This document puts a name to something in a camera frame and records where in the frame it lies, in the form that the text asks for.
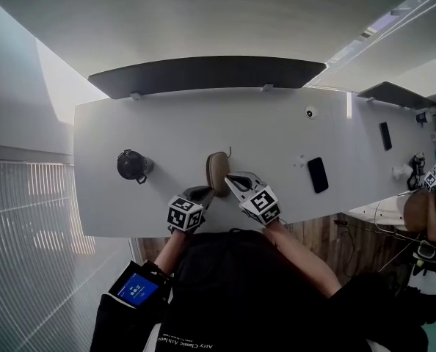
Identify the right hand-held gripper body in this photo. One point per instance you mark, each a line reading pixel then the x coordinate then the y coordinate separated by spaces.
pixel 262 205

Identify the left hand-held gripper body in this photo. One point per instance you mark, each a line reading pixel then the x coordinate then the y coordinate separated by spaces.
pixel 185 215

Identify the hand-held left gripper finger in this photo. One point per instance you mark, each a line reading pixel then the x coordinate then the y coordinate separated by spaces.
pixel 197 192
pixel 208 201

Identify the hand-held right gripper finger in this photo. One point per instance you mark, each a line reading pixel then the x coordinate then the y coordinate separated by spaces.
pixel 238 193
pixel 256 182

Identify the beige glasses case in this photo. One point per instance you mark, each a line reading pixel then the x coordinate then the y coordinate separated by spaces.
pixel 218 171

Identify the person's left forearm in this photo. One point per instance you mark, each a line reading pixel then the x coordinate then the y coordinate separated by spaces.
pixel 170 251

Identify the person's right forearm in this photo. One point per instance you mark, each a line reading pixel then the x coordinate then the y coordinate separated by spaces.
pixel 302 262

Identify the black smartphone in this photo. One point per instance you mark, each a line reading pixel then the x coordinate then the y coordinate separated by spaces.
pixel 318 174
pixel 385 136

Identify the black shaker bottle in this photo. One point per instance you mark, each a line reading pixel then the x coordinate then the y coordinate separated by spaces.
pixel 131 165

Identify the person's black shirt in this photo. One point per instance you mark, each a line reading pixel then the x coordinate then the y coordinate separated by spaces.
pixel 247 288

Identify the round white desk grommet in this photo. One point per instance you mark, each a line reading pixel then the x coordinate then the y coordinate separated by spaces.
pixel 311 112

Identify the long black divider panel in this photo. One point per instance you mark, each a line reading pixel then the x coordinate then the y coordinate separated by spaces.
pixel 207 73

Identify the white crumpled tissue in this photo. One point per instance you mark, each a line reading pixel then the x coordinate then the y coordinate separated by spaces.
pixel 402 171

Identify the white window blinds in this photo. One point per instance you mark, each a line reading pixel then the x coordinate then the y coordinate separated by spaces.
pixel 31 240

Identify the black bag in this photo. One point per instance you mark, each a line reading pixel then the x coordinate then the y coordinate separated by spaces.
pixel 398 299

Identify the short black divider panel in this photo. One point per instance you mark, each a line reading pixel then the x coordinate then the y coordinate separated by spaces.
pixel 398 95

